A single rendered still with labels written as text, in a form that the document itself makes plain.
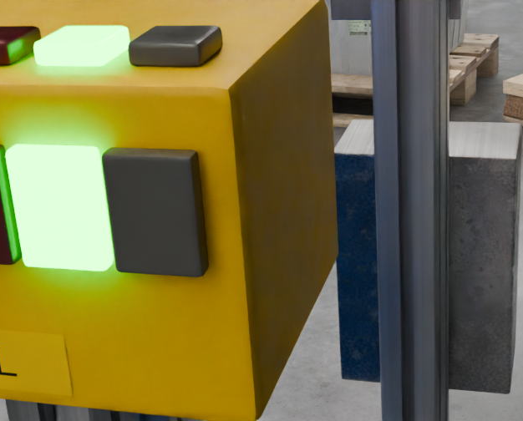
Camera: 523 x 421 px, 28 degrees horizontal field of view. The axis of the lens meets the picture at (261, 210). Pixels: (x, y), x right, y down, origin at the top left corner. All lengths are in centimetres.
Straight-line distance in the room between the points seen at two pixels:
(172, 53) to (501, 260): 67
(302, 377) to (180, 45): 192
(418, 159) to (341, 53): 290
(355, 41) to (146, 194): 340
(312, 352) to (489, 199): 140
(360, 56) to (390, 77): 289
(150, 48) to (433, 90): 51
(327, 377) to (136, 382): 188
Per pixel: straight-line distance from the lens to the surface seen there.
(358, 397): 208
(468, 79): 379
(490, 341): 92
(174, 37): 25
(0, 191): 25
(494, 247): 88
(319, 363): 219
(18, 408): 34
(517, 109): 356
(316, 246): 31
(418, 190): 77
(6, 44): 26
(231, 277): 24
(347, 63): 366
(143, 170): 23
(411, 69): 74
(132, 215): 24
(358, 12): 83
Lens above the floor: 113
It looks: 23 degrees down
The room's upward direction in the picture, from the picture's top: 4 degrees counter-clockwise
